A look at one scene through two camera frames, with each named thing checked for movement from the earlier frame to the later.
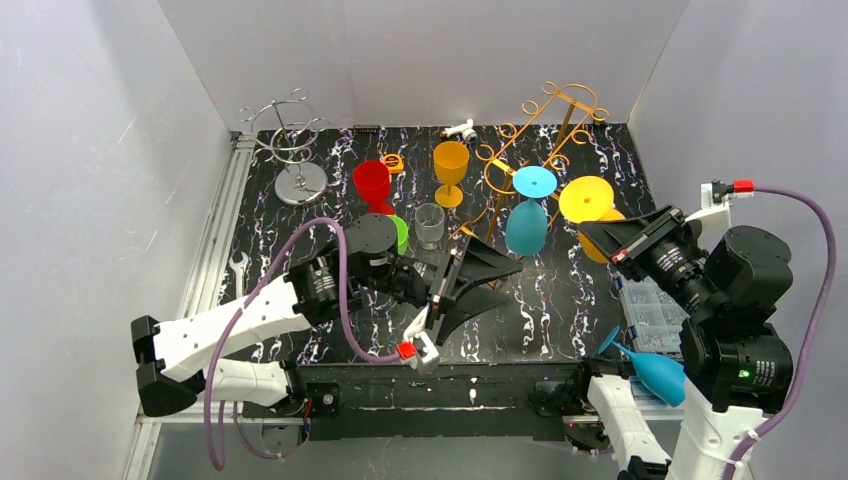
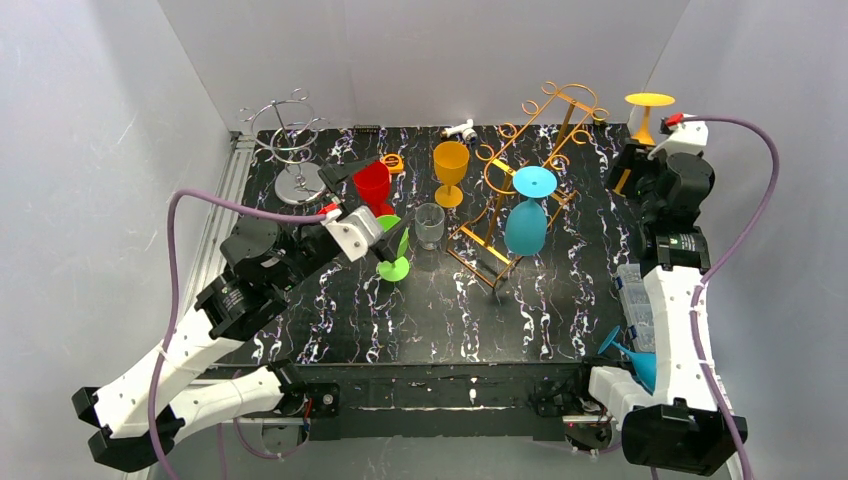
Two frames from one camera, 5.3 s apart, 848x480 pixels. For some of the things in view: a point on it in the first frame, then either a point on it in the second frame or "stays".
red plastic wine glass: [373, 179] stays
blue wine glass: [661, 376] stays
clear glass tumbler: [429, 220] stays
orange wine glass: [585, 199] to [644, 135]
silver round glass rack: [287, 130] stays
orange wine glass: [451, 159] stays
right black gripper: [631, 240] to [626, 175]
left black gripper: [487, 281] to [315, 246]
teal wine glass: [526, 225] stays
